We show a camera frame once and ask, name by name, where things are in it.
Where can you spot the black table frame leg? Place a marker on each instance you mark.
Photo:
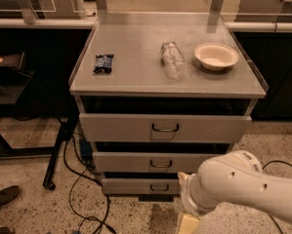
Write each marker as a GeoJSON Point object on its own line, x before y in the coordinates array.
{"type": "Point", "coordinates": [64, 134]}

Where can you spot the dark shoe lower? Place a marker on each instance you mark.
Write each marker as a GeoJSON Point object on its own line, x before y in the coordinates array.
{"type": "Point", "coordinates": [6, 230]}

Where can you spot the grey drawer cabinet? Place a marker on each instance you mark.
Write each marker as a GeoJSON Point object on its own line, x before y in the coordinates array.
{"type": "Point", "coordinates": [138, 84]}

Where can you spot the clear plastic bottle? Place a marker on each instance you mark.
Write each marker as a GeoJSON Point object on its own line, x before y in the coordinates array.
{"type": "Point", "coordinates": [173, 61]}

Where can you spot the white paper bowl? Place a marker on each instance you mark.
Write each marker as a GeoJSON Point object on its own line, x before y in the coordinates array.
{"type": "Point", "coordinates": [216, 57]}

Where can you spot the black side shelf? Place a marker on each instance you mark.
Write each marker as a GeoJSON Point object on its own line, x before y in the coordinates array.
{"type": "Point", "coordinates": [13, 78]}

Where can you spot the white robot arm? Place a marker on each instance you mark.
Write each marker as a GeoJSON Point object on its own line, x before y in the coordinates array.
{"type": "Point", "coordinates": [236, 178]}

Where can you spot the dark blue snack packet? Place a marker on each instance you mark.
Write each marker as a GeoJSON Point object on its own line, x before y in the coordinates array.
{"type": "Point", "coordinates": [103, 63]}

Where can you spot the white horizontal rail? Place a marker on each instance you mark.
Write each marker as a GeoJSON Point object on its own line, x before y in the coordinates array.
{"type": "Point", "coordinates": [278, 27]}

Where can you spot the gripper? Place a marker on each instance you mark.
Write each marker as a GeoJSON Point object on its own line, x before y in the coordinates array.
{"type": "Point", "coordinates": [187, 192]}

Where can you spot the grey drawer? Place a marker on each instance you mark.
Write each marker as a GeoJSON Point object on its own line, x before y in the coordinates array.
{"type": "Point", "coordinates": [140, 186]}
{"type": "Point", "coordinates": [124, 162]}
{"type": "Point", "coordinates": [163, 128]}

